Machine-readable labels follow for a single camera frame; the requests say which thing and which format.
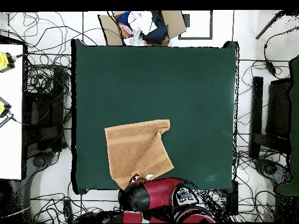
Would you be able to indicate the black rod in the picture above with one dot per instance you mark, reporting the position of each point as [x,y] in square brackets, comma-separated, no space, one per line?
[268,25]

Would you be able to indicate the pink garment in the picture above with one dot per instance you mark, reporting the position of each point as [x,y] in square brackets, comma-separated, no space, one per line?
[128,29]

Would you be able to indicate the black equipment stand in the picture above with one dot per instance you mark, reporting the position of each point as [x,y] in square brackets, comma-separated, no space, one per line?
[44,112]

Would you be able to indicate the black power adapter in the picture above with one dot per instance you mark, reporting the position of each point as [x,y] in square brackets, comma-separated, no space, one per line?
[271,67]

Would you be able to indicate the black chair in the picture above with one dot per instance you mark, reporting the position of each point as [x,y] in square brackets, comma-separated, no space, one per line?
[278,107]

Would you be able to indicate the brown cardboard box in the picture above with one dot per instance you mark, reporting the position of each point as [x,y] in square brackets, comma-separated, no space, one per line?
[109,30]

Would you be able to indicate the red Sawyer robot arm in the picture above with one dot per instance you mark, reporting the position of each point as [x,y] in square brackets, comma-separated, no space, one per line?
[161,193]

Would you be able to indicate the black rectangular floor frame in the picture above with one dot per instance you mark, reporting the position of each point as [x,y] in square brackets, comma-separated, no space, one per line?
[211,25]

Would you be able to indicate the white garment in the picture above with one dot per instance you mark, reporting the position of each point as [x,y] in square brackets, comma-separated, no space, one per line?
[141,21]

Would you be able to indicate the dark green table cloth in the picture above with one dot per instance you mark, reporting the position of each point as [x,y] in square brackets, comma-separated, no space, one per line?
[163,81]

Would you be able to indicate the orange-brown towel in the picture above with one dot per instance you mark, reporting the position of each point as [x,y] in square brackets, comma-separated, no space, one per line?
[135,151]

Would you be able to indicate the yellow and black device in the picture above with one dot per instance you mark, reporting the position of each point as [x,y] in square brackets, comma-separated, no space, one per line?
[4,61]
[3,107]

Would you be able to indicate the green cloth-covered table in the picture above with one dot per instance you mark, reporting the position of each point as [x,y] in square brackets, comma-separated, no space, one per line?
[294,116]

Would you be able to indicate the navy blue garment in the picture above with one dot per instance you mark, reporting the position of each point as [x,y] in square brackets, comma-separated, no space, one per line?
[156,35]

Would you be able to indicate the white table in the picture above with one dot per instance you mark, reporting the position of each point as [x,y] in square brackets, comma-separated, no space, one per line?
[10,140]

